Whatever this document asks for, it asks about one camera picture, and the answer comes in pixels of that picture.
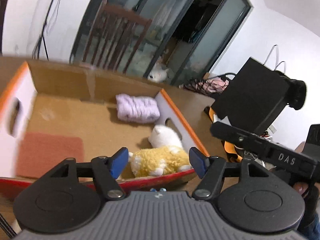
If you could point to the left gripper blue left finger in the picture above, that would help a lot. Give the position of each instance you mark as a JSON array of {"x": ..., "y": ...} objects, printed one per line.
[{"x": 118, "y": 162}]

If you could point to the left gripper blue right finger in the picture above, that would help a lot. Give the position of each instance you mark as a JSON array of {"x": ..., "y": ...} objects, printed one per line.
[{"x": 199, "y": 162}]

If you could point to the yellow white plush toy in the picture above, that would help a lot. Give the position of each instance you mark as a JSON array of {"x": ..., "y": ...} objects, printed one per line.
[{"x": 167, "y": 155}]

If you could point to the brown scouring sponge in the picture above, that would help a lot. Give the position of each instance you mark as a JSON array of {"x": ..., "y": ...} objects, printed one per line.
[{"x": 39, "y": 152}]

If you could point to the pink stroller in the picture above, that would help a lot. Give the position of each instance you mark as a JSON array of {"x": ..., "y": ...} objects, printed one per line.
[{"x": 209, "y": 86}]

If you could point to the red cardboard box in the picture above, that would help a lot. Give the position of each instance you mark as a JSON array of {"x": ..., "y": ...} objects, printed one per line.
[{"x": 61, "y": 99}]

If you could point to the black paper bag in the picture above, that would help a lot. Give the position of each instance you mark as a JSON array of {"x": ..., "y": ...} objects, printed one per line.
[{"x": 253, "y": 99}]

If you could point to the white dog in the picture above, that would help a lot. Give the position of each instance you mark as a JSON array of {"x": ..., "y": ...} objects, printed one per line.
[{"x": 158, "y": 74}]

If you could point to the dark wooden chair middle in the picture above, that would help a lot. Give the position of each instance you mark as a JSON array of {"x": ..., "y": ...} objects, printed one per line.
[{"x": 114, "y": 38}]

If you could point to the sliding glass door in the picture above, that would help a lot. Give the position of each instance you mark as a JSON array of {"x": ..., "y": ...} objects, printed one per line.
[{"x": 187, "y": 36}]

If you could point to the studio light on stand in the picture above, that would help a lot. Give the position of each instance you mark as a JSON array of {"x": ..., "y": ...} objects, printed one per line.
[{"x": 41, "y": 40}]

